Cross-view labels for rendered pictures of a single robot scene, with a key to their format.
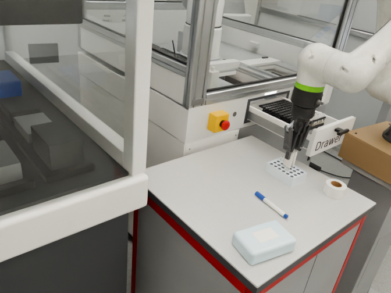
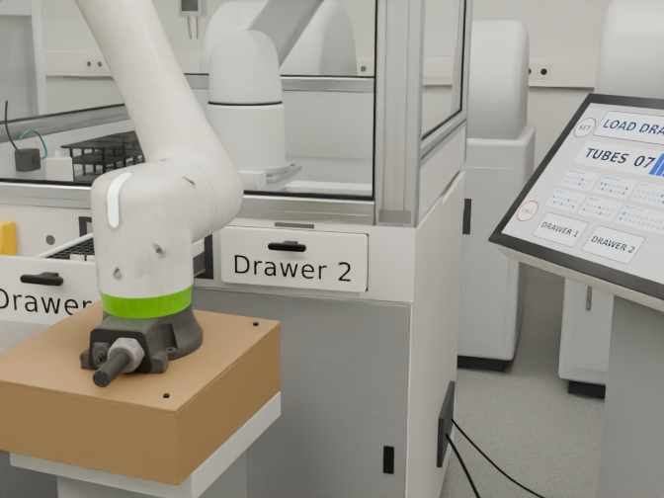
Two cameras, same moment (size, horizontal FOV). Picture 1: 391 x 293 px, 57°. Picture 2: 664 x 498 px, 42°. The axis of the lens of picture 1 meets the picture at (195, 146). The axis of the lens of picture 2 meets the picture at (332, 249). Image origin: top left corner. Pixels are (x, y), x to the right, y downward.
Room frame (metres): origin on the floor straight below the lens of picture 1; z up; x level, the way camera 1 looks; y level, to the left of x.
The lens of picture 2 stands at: (0.94, -1.93, 1.29)
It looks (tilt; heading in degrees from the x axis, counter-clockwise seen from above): 14 degrees down; 57
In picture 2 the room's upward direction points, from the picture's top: straight up
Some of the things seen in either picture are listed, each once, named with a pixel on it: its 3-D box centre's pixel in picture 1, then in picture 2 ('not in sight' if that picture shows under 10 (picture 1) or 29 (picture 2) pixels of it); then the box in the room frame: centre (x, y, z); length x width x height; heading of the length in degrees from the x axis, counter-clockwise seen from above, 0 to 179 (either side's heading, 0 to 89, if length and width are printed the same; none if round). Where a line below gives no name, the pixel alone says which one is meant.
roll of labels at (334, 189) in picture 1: (334, 189); not in sight; (1.06, -0.50, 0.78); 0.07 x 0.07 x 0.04
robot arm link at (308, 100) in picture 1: (307, 96); not in sight; (1.12, -0.34, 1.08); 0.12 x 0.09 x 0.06; 41
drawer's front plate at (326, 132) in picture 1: (331, 135); (55, 291); (1.30, -0.53, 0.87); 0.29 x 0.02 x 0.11; 133
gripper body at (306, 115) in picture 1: (301, 117); not in sight; (1.12, -0.34, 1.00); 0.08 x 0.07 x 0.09; 131
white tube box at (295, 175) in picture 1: (285, 171); not in sight; (1.14, -0.34, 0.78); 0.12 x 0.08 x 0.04; 41
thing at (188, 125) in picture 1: (205, 74); (244, 206); (1.91, -0.01, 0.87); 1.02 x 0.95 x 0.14; 133
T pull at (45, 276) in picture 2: (340, 131); (45, 278); (1.28, -0.55, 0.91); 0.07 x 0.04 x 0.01; 133
